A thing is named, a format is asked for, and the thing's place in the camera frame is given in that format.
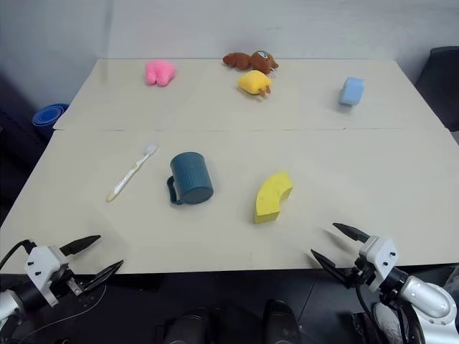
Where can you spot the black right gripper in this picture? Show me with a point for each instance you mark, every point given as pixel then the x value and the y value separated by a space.
pixel 360 274

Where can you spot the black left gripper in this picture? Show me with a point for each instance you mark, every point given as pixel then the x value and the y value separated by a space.
pixel 73 281

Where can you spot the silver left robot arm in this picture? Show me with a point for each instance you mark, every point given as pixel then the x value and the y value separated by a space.
pixel 14 299

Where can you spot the yellow curved sponge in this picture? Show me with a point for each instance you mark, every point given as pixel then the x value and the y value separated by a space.
pixel 272 197

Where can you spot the white toothbrush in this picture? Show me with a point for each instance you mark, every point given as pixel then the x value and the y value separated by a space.
pixel 131 173

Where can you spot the dark rounded shape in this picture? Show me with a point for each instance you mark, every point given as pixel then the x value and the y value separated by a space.
pixel 190 328

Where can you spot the teal ribbed plastic cup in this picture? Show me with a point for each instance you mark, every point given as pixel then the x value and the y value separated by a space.
pixel 191 177

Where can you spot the light blue sponge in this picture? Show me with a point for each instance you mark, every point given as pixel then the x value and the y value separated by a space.
pixel 351 91

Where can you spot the yellow plush toy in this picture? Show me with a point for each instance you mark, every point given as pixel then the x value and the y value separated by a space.
pixel 252 82

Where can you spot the dark grey chair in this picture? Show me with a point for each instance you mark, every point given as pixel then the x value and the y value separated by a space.
pixel 439 86

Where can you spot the pink plush toy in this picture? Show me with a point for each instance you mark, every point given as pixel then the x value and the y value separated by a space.
pixel 159 73

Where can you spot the brown plush toy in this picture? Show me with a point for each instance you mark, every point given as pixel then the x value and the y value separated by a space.
pixel 251 61

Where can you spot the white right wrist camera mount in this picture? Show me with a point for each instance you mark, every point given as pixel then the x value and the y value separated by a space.
pixel 382 254

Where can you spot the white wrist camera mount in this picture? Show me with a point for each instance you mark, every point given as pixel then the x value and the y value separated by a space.
pixel 382 254
pixel 41 265

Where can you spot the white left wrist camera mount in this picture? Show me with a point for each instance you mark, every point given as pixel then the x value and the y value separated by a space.
pixel 41 265

